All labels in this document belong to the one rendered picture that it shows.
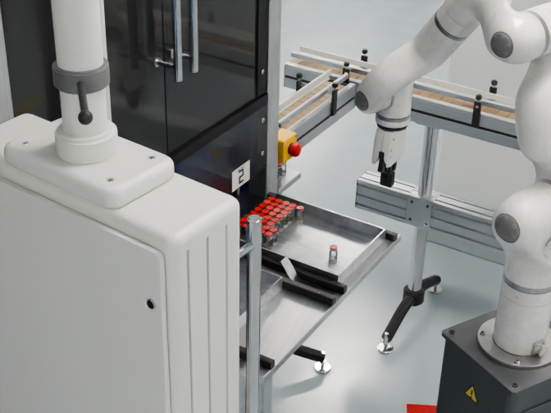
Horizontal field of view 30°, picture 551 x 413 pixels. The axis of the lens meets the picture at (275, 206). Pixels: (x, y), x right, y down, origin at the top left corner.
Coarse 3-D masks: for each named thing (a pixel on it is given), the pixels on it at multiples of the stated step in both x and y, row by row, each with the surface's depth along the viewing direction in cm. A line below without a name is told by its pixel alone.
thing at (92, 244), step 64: (0, 128) 178; (0, 192) 168; (64, 192) 160; (128, 192) 155; (192, 192) 160; (0, 256) 176; (64, 256) 164; (128, 256) 154; (192, 256) 153; (0, 320) 185; (64, 320) 172; (128, 320) 161; (192, 320) 159; (0, 384) 195; (64, 384) 181; (128, 384) 168; (192, 384) 165
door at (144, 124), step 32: (0, 0) 181; (32, 0) 188; (128, 0) 212; (160, 0) 222; (32, 32) 191; (128, 32) 215; (160, 32) 225; (32, 64) 193; (128, 64) 219; (32, 96) 196; (128, 96) 222; (160, 96) 232; (128, 128) 225; (160, 128) 236
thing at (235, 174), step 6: (246, 162) 274; (240, 168) 272; (246, 168) 275; (234, 174) 270; (240, 174) 273; (246, 174) 276; (234, 180) 271; (240, 180) 274; (246, 180) 277; (234, 186) 272
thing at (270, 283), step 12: (240, 264) 257; (240, 276) 257; (264, 276) 255; (276, 276) 252; (240, 288) 253; (264, 288) 253; (276, 288) 251; (240, 300) 249; (264, 300) 247; (240, 312) 245; (240, 324) 239
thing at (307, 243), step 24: (312, 216) 283; (336, 216) 279; (240, 240) 266; (288, 240) 272; (312, 240) 272; (336, 240) 273; (360, 240) 273; (384, 240) 273; (312, 264) 263; (336, 264) 263; (360, 264) 263
